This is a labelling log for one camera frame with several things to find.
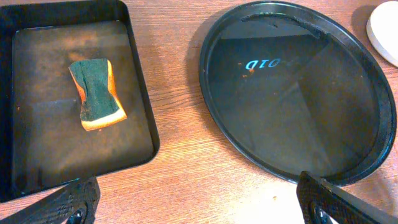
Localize round black tray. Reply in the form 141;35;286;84
199;1;397;186

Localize white plate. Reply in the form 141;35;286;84
366;1;397;67

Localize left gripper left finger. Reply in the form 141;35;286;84
1;177;101;224

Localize orange green scrub sponge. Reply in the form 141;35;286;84
69;58;127;131

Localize rectangular black tray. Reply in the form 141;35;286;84
1;1;160;202

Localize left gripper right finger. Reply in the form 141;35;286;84
296;171;397;224

